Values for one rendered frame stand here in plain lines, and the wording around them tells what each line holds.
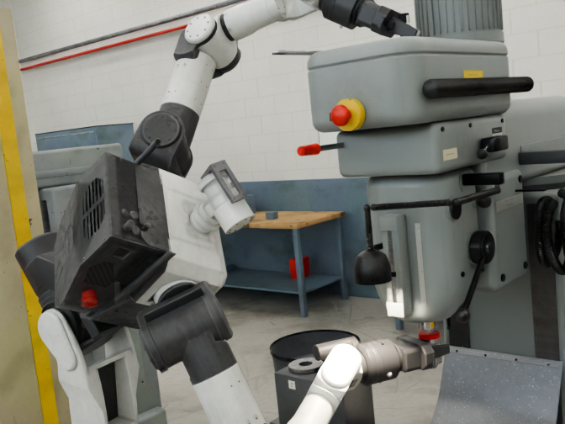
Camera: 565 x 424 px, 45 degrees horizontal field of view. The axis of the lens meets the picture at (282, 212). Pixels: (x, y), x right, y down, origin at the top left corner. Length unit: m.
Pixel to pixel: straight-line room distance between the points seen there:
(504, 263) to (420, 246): 0.26
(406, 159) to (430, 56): 0.20
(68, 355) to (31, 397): 1.34
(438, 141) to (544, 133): 0.58
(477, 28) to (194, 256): 0.81
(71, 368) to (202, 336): 0.44
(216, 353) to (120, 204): 0.32
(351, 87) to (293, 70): 5.81
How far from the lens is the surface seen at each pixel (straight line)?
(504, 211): 1.61
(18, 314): 2.82
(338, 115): 1.27
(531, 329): 1.89
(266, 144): 7.41
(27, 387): 2.89
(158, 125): 1.46
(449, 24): 1.64
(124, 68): 9.15
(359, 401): 1.74
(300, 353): 3.85
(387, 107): 1.27
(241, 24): 1.60
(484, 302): 1.92
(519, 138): 1.72
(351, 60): 1.32
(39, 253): 1.65
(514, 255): 1.67
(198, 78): 1.56
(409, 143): 1.36
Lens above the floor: 1.75
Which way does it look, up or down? 7 degrees down
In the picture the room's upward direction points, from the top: 6 degrees counter-clockwise
